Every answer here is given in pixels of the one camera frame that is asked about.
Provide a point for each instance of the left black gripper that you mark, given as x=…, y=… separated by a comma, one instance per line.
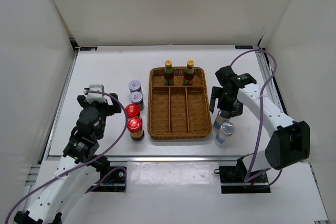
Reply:
x=111, y=108

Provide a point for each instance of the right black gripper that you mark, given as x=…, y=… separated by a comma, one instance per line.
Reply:
x=236, y=108

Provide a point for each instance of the silver-cap white bottle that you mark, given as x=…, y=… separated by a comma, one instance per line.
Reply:
x=224, y=133
x=223, y=117

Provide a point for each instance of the yellow-cap sauce bottle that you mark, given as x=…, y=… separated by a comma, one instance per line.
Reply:
x=168, y=73
x=189, y=73

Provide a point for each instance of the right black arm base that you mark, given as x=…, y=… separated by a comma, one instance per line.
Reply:
x=232, y=183

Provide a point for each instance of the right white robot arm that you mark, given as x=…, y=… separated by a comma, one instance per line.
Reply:
x=289, y=140

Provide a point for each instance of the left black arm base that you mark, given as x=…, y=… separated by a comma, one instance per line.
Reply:
x=114, y=180

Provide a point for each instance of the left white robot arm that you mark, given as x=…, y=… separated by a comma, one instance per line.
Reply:
x=79, y=170

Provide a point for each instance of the far red-lid sauce jar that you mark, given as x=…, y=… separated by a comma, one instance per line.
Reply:
x=133, y=110

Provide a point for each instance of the red-lid sauce jar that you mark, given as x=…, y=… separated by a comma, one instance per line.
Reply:
x=133, y=110
x=134, y=126

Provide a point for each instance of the near grey-lid spice jar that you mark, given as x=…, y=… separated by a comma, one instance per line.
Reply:
x=137, y=98

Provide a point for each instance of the grey-lid spice jar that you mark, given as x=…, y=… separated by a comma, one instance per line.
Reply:
x=135, y=86
x=137, y=98

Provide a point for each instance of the far grey-lid spice jar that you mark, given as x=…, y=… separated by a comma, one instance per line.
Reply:
x=135, y=86

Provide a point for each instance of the near red-lid sauce jar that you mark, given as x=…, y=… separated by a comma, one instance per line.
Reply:
x=134, y=126

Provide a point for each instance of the brown wicker divided basket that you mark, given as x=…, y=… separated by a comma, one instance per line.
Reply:
x=178, y=111

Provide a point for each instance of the right black corner label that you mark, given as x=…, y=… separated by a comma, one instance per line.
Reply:
x=244, y=47

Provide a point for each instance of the black corner label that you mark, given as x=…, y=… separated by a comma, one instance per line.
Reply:
x=244, y=47
x=88, y=48

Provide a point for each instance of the left black corner label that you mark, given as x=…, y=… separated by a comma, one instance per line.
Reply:
x=88, y=48

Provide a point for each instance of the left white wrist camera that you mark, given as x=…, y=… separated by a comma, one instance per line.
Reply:
x=94, y=93

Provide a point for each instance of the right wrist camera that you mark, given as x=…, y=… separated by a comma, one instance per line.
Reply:
x=224, y=74

